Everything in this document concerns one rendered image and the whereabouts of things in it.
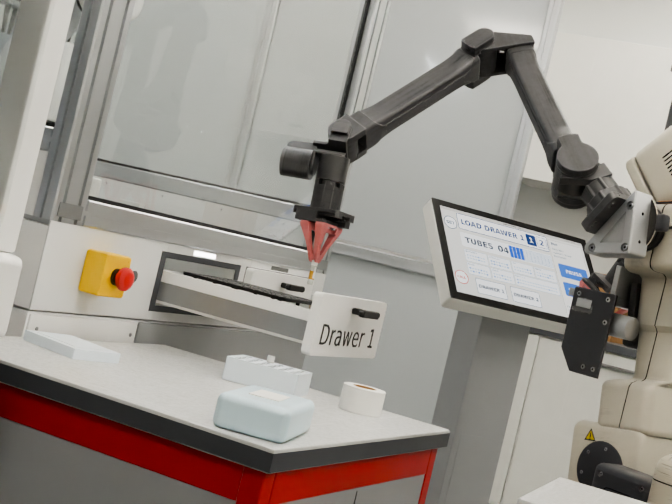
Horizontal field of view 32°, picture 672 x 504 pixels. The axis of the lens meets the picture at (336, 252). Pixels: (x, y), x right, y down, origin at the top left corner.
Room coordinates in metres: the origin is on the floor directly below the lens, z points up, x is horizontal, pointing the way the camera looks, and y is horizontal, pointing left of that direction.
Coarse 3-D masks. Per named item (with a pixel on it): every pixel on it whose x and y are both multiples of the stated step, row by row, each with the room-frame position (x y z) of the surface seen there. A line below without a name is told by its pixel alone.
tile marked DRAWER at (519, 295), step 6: (510, 288) 2.95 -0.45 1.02; (516, 288) 2.96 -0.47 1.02; (516, 294) 2.95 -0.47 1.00; (522, 294) 2.96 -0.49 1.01; (528, 294) 2.97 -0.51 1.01; (534, 294) 2.98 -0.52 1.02; (516, 300) 2.94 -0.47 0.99; (522, 300) 2.95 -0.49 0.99; (528, 300) 2.96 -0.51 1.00; (534, 300) 2.97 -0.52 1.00; (540, 300) 2.98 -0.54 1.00; (540, 306) 2.97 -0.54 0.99
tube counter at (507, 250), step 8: (504, 248) 3.03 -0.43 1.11; (512, 248) 3.05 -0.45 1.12; (520, 248) 3.06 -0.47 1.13; (512, 256) 3.03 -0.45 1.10; (520, 256) 3.04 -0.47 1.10; (528, 256) 3.06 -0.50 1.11; (536, 256) 3.08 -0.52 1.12; (544, 256) 3.10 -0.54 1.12; (544, 264) 3.08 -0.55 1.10; (552, 264) 3.09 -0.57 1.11
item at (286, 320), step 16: (176, 272) 2.21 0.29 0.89; (160, 288) 2.14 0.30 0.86; (176, 288) 2.12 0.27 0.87; (192, 288) 2.11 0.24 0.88; (208, 288) 2.10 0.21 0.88; (224, 288) 2.08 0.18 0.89; (176, 304) 2.12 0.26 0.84; (192, 304) 2.11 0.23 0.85; (208, 304) 2.09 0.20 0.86; (224, 304) 2.08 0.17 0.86; (240, 304) 2.06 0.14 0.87; (256, 304) 2.05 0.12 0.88; (272, 304) 2.04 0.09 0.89; (288, 304) 2.03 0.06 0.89; (304, 304) 2.28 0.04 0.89; (224, 320) 2.08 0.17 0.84; (240, 320) 2.06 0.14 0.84; (256, 320) 2.05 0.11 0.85; (272, 320) 2.03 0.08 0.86; (288, 320) 2.02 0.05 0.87; (304, 320) 2.01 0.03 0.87; (288, 336) 2.02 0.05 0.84
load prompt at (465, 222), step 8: (456, 216) 3.00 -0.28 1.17; (464, 216) 3.02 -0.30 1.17; (464, 224) 3.00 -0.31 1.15; (472, 224) 3.02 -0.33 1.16; (480, 224) 3.03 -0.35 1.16; (488, 224) 3.05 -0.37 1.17; (496, 224) 3.07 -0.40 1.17; (480, 232) 3.02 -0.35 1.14; (488, 232) 3.03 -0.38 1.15; (496, 232) 3.05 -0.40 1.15; (504, 232) 3.07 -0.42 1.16; (512, 232) 3.08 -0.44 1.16; (520, 232) 3.10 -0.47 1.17; (528, 232) 3.12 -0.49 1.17; (512, 240) 3.06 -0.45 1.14; (520, 240) 3.08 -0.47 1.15; (528, 240) 3.10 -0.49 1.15; (536, 240) 3.12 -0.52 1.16; (544, 240) 3.13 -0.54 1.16; (536, 248) 3.10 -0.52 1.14; (544, 248) 3.12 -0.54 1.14
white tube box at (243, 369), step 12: (228, 360) 1.86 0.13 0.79; (240, 360) 1.86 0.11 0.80; (252, 360) 1.89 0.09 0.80; (264, 360) 1.93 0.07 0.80; (228, 372) 1.86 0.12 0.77; (240, 372) 1.86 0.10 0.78; (252, 372) 1.85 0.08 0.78; (264, 372) 1.85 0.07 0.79; (276, 372) 1.84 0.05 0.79; (288, 372) 1.84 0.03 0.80; (300, 372) 1.88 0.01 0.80; (252, 384) 1.85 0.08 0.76; (264, 384) 1.85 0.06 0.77; (276, 384) 1.84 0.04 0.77; (288, 384) 1.84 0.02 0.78; (300, 384) 1.86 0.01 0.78; (300, 396) 1.87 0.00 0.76
